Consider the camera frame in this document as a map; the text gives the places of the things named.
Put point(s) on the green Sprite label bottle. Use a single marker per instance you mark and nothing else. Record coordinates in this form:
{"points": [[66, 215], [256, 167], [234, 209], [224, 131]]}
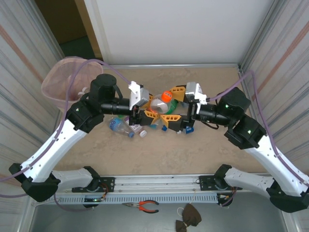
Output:
{"points": [[172, 107]]}

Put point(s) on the Fiji water bottle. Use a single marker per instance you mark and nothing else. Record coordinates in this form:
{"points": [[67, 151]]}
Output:
{"points": [[164, 128]]}

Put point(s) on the orange cap drink bottle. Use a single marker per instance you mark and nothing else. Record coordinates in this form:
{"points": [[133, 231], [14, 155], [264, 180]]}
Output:
{"points": [[166, 96]]}

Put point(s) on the blue label bottle white cap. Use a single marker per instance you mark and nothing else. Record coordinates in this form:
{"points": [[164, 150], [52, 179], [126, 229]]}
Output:
{"points": [[189, 130]]}

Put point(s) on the beige waste bin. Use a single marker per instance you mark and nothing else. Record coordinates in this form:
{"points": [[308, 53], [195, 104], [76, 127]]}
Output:
{"points": [[60, 102]]}

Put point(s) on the pink plastic bin liner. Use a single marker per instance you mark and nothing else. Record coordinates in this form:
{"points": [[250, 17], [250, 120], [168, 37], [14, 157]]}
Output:
{"points": [[55, 70]]}

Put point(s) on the orange red label tea bottle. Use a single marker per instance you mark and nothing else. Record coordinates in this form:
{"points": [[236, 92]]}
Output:
{"points": [[150, 110]]}

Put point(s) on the purple grape label bottle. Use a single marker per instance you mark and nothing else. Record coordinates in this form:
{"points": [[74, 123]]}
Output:
{"points": [[143, 133]]}

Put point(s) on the small bottle white cap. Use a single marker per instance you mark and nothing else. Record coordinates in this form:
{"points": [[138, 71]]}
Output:
{"points": [[85, 89]]}

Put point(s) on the clear bottle blue logo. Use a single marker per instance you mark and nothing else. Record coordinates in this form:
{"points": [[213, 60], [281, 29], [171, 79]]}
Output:
{"points": [[116, 124]]}

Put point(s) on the brown wooden door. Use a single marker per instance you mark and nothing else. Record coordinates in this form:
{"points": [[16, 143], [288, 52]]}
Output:
{"points": [[60, 19]]}

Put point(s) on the large brown cloth pouch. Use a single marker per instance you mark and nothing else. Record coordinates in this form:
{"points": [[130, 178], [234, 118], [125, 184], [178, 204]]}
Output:
{"points": [[192, 215]]}

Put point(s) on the small brown cloth pouch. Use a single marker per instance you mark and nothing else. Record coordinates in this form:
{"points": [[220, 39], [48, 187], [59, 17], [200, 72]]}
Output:
{"points": [[180, 226]]}

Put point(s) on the aluminium back frame rail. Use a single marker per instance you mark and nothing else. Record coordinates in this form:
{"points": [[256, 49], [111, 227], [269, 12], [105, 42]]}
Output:
{"points": [[169, 65]]}

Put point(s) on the aluminium side frame rail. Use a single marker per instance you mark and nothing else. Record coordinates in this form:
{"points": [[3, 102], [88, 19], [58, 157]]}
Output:
{"points": [[241, 70]]}

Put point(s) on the aluminium corner post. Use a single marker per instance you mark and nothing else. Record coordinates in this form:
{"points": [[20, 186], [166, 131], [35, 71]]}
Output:
{"points": [[42, 24], [260, 33]]}

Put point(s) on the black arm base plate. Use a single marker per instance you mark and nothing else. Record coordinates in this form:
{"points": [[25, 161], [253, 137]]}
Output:
{"points": [[108, 181], [205, 183]]}

